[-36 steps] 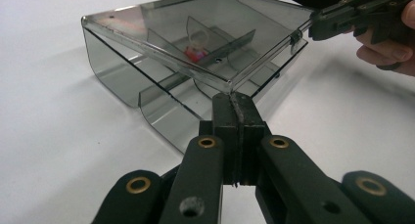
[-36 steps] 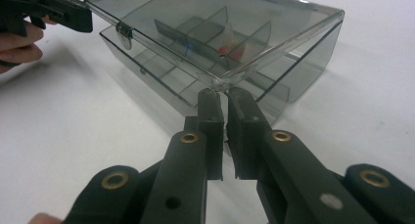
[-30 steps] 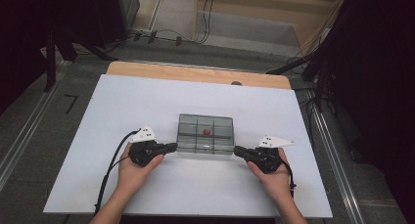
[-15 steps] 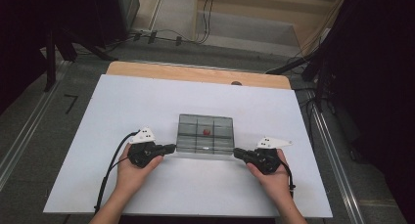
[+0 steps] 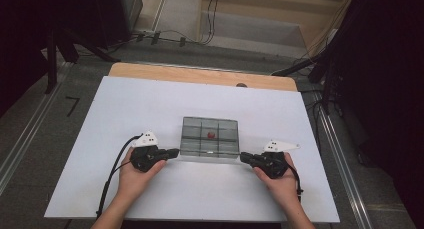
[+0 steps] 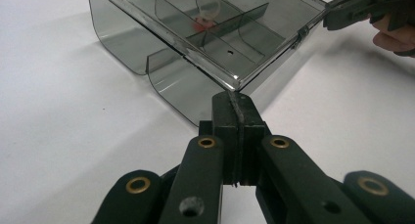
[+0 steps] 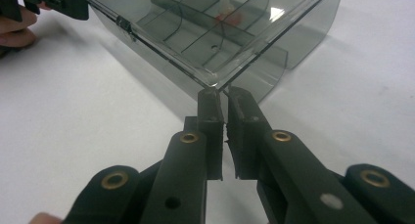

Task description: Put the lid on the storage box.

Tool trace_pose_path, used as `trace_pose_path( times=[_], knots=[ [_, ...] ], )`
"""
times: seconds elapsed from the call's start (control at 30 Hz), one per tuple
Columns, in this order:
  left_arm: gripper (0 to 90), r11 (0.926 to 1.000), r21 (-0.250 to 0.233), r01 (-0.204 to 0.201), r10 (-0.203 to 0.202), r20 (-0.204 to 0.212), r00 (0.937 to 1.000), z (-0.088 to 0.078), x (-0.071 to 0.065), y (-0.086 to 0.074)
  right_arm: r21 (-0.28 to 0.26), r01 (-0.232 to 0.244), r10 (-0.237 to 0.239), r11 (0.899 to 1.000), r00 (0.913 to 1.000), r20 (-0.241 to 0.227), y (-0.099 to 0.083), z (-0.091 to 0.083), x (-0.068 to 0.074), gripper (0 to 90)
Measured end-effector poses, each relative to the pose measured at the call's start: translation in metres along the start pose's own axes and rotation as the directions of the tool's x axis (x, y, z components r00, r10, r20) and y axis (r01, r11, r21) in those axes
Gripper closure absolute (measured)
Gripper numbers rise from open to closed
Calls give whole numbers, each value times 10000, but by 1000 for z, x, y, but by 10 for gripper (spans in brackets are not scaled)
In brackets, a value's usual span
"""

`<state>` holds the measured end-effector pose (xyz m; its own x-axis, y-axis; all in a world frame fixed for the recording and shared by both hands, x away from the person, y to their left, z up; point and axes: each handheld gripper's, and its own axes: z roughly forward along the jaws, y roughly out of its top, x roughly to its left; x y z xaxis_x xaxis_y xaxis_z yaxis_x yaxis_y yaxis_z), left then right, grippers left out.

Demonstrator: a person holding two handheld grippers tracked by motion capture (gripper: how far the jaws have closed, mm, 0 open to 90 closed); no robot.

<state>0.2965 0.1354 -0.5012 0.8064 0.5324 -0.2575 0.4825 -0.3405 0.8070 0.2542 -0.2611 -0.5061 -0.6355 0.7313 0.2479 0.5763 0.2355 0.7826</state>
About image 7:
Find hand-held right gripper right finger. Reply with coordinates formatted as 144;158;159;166
226;86;274;180

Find grey transparent compartment box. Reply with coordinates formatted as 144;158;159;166
77;0;346;103

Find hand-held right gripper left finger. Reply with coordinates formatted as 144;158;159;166
184;86;226;181

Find small red and clear part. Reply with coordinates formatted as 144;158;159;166
213;0;245;26

